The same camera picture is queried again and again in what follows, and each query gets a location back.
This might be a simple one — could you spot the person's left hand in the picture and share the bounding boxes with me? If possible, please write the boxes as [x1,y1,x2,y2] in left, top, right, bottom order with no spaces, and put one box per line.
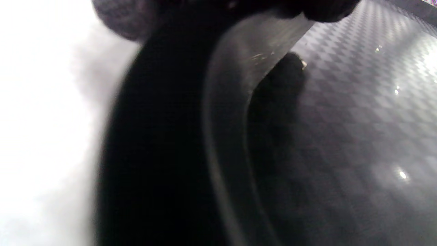
[91,0,361,41]

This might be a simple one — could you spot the black baking tray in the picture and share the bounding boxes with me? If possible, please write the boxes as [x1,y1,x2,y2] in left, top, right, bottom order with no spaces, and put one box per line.
[96,0,437,246]

